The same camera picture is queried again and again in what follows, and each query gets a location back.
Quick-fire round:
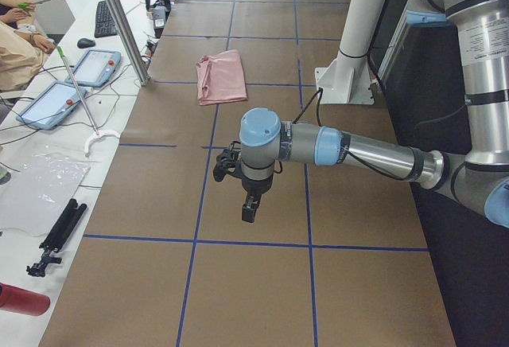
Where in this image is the far teach pendant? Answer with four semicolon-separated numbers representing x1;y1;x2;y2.
72;49;122;88

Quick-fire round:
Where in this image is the black computer mouse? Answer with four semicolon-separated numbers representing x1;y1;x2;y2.
76;37;96;49

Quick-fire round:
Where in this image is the black tripod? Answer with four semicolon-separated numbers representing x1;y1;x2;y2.
26;198;87;277

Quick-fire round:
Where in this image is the metal rod green tip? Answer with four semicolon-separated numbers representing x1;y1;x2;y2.
56;45;99;138

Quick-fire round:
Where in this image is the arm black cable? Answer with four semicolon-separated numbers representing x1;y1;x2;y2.
274;88;410;181

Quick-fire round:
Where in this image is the pink Snoopy t-shirt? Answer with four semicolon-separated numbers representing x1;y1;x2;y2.
196;49;247;106

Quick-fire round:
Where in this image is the teach pendant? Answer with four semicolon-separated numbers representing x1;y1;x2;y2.
16;81;80;131
72;49;122;88

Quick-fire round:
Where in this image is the seated person beige shirt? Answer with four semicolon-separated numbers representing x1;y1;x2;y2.
1;22;56;92

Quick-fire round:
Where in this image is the aluminium frame post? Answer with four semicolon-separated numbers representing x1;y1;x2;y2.
105;0;150;86

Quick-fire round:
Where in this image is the red bottle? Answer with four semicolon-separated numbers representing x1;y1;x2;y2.
1;283;51;316

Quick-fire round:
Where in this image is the clear plastic bag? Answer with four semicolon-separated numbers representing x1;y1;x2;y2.
1;144;111;236

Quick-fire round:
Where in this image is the black keyboard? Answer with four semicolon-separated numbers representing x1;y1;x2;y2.
94;1;118;38

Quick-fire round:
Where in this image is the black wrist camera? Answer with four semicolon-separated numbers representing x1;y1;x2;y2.
212;140;243;182

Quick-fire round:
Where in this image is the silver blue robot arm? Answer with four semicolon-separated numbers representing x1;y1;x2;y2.
235;0;508;226

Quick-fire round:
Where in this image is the white curved hook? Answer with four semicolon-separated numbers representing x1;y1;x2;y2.
84;130;120;158

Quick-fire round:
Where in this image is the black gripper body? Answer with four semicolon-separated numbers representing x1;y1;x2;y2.
242;177;274;196

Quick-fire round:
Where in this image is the near teach pendant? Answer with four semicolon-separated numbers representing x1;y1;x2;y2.
16;81;80;131

